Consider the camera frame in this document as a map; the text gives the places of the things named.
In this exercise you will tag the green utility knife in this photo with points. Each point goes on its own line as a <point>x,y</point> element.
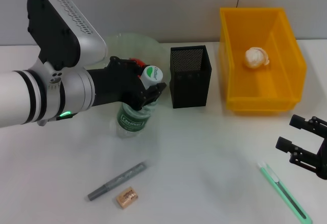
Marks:
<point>281,187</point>

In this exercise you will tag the grey marker pen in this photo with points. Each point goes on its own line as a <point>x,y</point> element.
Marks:
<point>117,180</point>

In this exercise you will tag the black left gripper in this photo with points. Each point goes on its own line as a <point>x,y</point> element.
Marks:
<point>115,86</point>

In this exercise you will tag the red-orange pumpkin toy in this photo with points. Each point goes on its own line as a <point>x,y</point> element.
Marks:
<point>139,62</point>

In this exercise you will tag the beige eraser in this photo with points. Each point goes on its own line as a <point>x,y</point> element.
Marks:
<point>126,198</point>

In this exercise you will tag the white paper ball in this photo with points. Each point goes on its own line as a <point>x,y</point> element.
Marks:
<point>255,58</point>

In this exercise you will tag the black mesh pen holder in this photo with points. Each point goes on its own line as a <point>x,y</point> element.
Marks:
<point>191,91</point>

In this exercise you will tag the green glass fruit plate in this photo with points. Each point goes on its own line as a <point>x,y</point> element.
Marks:
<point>122,45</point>

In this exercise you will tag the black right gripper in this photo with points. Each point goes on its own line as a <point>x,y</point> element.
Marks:
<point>323,160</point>

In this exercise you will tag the clear green-label water bottle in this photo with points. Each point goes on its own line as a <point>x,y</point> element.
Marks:
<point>132,124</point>

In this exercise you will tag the yellow plastic bin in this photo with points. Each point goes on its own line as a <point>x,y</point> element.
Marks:
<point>281,81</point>

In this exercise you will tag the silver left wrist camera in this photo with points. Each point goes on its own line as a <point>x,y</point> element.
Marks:
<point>56,30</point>

